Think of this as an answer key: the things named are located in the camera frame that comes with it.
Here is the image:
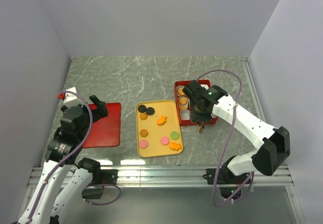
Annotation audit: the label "red cookie box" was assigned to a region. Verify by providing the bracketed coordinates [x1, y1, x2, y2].
[174, 79, 218, 127]

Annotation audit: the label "maple leaf cookie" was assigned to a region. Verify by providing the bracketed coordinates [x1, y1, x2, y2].
[178, 96, 188, 105]

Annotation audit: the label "red box lid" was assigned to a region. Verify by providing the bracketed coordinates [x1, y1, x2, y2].
[83, 102, 121, 148]

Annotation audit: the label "steel tongs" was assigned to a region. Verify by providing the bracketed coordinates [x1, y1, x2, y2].
[197, 123, 204, 134]

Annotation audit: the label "small orange fish cookie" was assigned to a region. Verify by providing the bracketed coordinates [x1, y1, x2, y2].
[156, 116, 167, 126]

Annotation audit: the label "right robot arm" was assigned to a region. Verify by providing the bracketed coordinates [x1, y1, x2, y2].
[183, 80, 290, 183]

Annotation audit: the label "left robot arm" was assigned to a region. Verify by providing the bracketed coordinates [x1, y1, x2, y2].
[17, 91, 109, 223]

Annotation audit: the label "black sandwich cookie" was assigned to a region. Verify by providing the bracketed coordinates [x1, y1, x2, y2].
[137, 104, 146, 113]
[146, 107, 155, 116]

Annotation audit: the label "small flower butter cookie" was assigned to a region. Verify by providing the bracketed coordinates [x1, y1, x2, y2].
[139, 113, 148, 120]

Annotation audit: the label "orange fish cookie under stack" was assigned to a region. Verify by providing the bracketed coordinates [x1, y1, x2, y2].
[169, 142, 182, 151]

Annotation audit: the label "pink sandwich cookie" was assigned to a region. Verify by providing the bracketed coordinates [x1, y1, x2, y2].
[138, 140, 149, 149]
[160, 136, 170, 145]

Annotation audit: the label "yellow cookie tray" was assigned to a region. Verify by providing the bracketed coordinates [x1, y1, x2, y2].
[135, 100, 184, 157]

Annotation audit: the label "white red left wrist camera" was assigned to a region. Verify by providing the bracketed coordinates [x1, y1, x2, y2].
[58, 92, 79, 107]

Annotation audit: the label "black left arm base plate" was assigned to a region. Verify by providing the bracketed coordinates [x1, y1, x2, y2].
[90, 169, 118, 185]

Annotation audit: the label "aluminium table rail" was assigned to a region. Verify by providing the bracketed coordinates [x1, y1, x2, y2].
[27, 164, 295, 188]

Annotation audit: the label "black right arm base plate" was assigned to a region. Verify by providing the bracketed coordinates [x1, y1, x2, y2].
[202, 168, 251, 186]

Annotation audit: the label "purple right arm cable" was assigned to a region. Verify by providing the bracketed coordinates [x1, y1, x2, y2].
[196, 69, 254, 207]

